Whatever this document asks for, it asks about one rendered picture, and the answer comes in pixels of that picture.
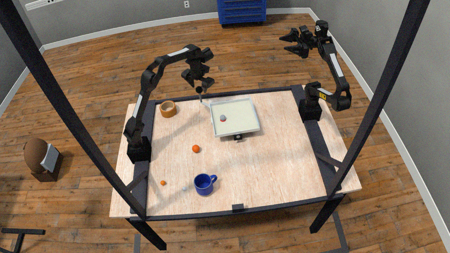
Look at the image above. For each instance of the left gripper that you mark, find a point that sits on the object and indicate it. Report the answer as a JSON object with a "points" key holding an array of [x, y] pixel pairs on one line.
{"points": [[191, 75]]}

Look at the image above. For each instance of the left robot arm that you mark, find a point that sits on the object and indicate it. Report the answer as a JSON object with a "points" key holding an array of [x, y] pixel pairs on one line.
{"points": [[150, 80]]}

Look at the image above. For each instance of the brown tape roll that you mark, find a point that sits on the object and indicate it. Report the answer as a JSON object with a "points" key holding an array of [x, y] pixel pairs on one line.
{"points": [[169, 113]]}

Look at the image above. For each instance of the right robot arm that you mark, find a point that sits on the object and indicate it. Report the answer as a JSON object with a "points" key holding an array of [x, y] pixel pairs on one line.
{"points": [[328, 53]]}

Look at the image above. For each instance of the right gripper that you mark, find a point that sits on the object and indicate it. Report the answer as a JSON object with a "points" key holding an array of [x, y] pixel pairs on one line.
{"points": [[301, 49]]}

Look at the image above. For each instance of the blue mug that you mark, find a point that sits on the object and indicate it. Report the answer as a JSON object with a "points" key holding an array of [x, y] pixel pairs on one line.
{"points": [[204, 184]]}

